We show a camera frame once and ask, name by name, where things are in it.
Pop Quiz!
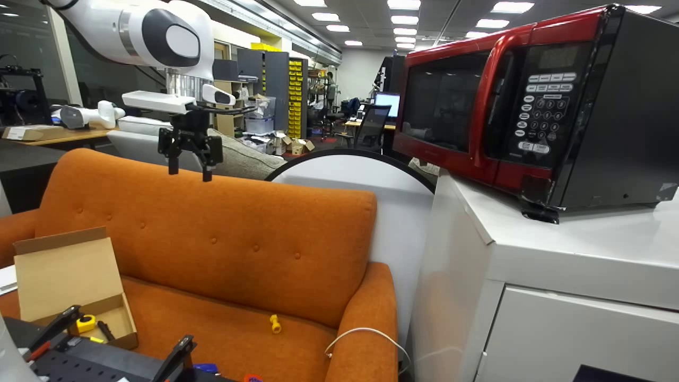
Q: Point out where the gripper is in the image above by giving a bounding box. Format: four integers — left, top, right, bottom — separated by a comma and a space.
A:
158, 109, 224, 183

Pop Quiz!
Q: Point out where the open cardboard box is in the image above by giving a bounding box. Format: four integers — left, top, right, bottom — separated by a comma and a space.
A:
13, 227, 139, 351

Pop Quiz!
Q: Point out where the orange sofa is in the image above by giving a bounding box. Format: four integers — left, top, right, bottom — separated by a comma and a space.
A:
0, 148, 399, 382

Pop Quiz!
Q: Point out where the clear plastic bin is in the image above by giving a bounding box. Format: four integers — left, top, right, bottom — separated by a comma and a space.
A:
245, 95, 277, 135

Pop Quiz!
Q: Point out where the heap of cardboard boxes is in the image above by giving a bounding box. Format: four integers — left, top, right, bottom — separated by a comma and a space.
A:
267, 131, 316, 157

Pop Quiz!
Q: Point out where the white robot part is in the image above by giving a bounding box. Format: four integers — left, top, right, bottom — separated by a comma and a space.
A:
51, 100, 126, 131

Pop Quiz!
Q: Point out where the grey cabinet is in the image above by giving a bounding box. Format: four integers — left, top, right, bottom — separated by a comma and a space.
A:
237, 48, 290, 118

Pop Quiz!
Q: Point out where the shelf of yellow bins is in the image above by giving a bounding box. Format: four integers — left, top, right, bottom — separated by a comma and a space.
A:
288, 57, 309, 140

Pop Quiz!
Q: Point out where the wooden desk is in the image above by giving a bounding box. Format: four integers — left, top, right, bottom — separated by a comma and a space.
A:
2, 124, 118, 147

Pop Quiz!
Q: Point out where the black 3d printer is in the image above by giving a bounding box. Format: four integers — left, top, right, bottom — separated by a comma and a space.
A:
0, 66, 52, 127

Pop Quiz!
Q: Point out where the round white panel black rim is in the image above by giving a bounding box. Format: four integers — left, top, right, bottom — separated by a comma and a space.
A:
264, 148, 437, 348

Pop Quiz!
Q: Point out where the office chair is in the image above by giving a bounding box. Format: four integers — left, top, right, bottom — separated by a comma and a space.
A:
352, 104, 392, 152

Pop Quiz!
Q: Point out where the black clamp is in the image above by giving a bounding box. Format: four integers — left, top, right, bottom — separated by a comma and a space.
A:
25, 305, 84, 352
153, 335, 197, 382

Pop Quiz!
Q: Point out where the monitor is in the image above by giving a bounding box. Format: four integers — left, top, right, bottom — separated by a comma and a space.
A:
373, 91, 402, 119

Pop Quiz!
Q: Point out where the white paper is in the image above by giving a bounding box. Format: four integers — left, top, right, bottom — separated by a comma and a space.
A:
0, 265, 18, 296

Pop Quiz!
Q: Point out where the black perforated board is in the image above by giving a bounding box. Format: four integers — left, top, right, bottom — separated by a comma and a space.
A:
0, 317, 237, 382

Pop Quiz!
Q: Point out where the microwave door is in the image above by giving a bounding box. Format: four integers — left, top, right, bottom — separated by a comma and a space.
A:
392, 23, 533, 185

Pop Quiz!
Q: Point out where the white cabinet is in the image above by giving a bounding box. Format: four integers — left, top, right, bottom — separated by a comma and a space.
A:
411, 169, 679, 382

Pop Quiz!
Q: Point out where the red and black microwave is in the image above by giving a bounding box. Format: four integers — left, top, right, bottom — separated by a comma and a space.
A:
392, 4, 679, 225

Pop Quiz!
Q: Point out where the red handled tool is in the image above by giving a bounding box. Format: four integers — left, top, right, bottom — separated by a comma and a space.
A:
23, 342, 52, 362

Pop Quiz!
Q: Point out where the white cable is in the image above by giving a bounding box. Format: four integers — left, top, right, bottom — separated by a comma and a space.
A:
324, 327, 412, 375

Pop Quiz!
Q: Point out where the red microwave door handle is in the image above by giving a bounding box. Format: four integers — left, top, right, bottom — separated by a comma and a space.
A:
469, 33, 525, 169

